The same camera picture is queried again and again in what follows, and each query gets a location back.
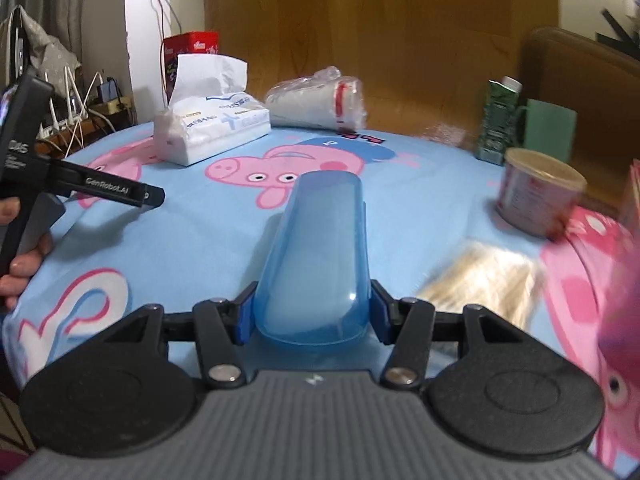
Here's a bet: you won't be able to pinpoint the power strip with plugs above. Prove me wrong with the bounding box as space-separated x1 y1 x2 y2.
37 74 136 142

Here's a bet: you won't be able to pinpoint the blue pink printed blanket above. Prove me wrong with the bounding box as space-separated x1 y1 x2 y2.
0 120 640 480

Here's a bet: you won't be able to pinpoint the grey patterned cloth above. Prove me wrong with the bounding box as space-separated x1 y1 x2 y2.
10 7 82 88

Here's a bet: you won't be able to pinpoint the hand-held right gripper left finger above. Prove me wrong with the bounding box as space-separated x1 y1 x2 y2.
102 282 259 389

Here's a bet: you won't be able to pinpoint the blue plastic case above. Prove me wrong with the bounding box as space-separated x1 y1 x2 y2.
250 170 374 347

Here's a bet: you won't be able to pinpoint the red box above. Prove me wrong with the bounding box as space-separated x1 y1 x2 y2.
161 31 221 106

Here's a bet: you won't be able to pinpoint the green cup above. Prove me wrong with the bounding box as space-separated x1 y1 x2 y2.
512 99 579 164

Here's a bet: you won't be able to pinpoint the brown chair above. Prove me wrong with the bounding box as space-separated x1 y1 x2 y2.
520 26 640 211

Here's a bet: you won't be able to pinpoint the pink tin box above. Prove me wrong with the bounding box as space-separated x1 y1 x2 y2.
597 159 640 361

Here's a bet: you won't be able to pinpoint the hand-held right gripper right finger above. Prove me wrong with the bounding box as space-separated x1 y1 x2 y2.
370 279 534 390

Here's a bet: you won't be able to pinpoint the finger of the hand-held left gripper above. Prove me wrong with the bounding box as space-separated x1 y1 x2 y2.
140 185 167 209

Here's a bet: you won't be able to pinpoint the person's left hand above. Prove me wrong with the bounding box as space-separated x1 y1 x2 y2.
0 198 54 314

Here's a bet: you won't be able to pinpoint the thin dark cable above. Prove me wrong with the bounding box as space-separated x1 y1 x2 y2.
150 0 184 41

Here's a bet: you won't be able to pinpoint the green drink carton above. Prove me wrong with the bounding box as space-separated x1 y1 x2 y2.
475 76 524 166

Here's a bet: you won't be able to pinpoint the pink label can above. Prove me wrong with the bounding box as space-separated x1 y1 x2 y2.
495 148 589 239

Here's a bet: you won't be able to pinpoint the black tape strips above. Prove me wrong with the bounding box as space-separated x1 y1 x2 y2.
597 7 640 49

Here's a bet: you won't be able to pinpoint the bagged stack of plastic cups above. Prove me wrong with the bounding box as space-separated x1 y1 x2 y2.
264 66 367 131

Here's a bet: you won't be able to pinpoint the beige fluffy item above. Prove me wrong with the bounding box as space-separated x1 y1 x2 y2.
417 239 546 332

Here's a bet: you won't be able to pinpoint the wooden headboard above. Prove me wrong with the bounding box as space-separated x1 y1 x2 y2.
200 0 561 149

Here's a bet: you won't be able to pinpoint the white tissue pack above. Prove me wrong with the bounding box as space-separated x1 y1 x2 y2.
152 54 273 167

